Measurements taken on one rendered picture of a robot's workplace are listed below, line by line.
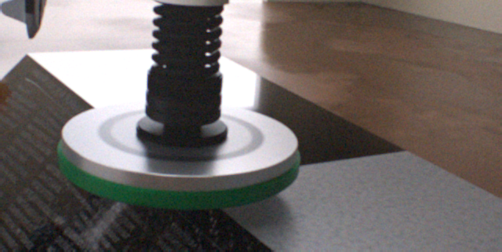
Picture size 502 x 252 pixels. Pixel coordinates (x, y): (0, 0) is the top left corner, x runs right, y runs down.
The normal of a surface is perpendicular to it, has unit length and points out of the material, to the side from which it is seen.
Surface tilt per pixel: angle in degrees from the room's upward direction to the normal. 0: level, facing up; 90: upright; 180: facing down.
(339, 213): 0
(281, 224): 0
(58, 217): 45
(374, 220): 0
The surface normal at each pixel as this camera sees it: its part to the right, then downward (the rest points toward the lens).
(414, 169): 0.08, -0.96
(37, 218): -0.54, -0.62
